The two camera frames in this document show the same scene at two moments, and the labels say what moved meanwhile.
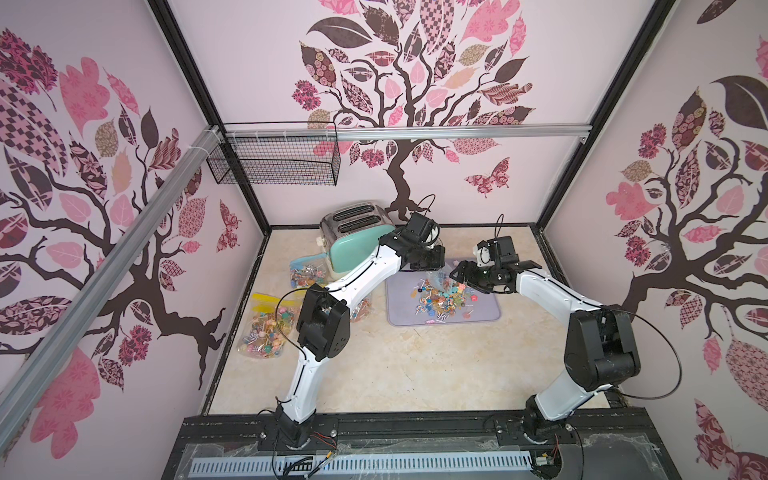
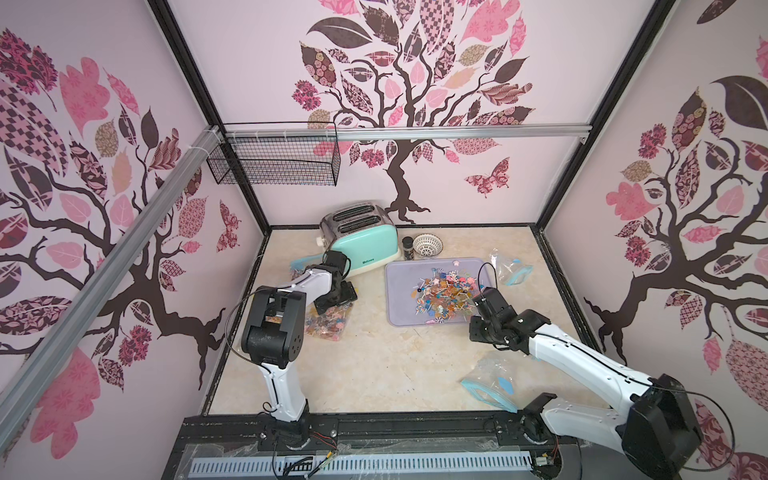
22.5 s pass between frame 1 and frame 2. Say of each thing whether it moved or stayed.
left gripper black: moved
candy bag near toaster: stayed
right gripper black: moved
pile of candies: stayed
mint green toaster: stayed
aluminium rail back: stayed
